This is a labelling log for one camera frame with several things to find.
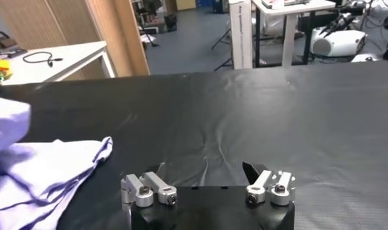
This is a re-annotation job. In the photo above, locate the black table cover sheet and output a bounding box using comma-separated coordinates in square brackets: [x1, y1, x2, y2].
[0, 59, 388, 230]

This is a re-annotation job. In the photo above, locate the lavender t-shirt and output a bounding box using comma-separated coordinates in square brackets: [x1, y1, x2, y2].
[0, 96, 115, 230]

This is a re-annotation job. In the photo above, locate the tall white cardboard box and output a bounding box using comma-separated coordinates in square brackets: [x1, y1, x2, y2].
[228, 0, 255, 71]

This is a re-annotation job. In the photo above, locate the beige pegboard partition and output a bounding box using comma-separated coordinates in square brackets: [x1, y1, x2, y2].
[0, 0, 101, 51]

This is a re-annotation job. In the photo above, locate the thick black cable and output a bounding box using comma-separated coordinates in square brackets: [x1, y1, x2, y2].
[22, 51, 64, 68]

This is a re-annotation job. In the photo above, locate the wooden panel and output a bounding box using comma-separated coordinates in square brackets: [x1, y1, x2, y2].
[85, 0, 151, 78]

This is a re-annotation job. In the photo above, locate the white table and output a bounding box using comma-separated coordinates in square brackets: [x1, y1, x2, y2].
[0, 40, 117, 87]

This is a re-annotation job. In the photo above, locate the white height-adjustable desk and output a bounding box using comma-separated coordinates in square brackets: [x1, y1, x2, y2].
[252, 0, 337, 68]

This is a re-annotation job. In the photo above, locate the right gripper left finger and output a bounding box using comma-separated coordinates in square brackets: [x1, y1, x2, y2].
[120, 162, 178, 208]

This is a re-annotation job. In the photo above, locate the black bin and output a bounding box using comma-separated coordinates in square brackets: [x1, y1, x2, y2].
[163, 13, 178, 33]

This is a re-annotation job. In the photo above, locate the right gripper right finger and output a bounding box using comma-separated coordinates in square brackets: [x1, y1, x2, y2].
[242, 161, 297, 207]

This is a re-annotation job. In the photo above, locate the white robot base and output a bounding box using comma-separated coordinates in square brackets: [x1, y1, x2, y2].
[310, 29, 369, 58]

